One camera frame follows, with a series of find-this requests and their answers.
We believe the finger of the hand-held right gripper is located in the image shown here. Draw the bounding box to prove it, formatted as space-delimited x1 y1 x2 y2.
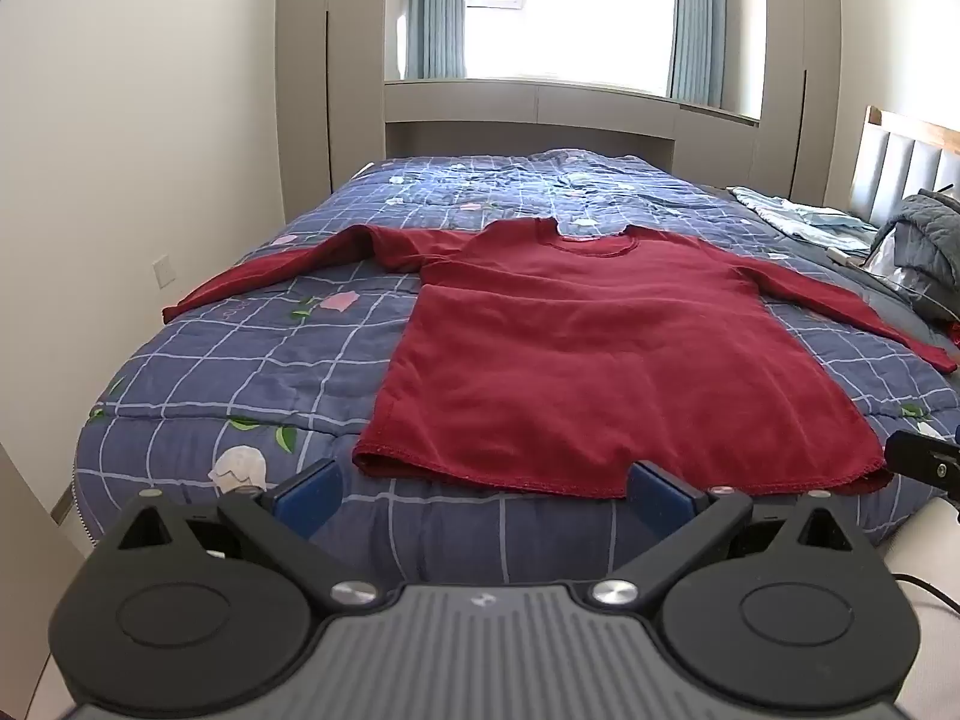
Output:
883 430 960 502

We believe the beige wooden headboard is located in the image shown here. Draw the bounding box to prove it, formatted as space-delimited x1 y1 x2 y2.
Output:
382 77 762 185

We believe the bright window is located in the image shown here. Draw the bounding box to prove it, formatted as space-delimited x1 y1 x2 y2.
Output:
465 0 680 98

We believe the beige furniture panel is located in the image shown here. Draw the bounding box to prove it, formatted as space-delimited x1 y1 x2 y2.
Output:
0 442 89 720

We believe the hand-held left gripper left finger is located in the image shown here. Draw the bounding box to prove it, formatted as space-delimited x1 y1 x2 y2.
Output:
118 459 380 612

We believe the blue checked floral quilt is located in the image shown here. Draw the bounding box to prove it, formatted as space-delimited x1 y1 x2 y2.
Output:
71 150 960 593

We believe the beige tall wardrobe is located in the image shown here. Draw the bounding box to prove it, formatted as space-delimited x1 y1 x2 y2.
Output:
757 0 871 207
274 0 387 226

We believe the grey quilted blanket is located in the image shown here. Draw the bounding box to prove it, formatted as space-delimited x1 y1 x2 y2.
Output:
870 191 960 308

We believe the light blue curtain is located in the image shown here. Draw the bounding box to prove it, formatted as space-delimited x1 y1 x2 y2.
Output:
405 0 470 80
667 0 728 106

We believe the light blue patterned cloth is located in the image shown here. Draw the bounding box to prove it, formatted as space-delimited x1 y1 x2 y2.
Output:
731 186 878 248

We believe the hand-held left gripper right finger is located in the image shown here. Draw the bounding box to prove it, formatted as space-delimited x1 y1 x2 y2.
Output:
589 460 857 610

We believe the grey padded headboard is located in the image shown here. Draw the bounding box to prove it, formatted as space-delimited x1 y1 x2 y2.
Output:
847 105 960 222

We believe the red long-sleeved shirt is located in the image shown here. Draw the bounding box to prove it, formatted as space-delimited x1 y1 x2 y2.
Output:
161 216 959 500

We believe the black cable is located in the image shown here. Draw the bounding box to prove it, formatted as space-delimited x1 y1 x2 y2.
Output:
892 574 960 616

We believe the clear plastic bag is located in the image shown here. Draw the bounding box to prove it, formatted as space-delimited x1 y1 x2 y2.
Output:
862 225 960 316

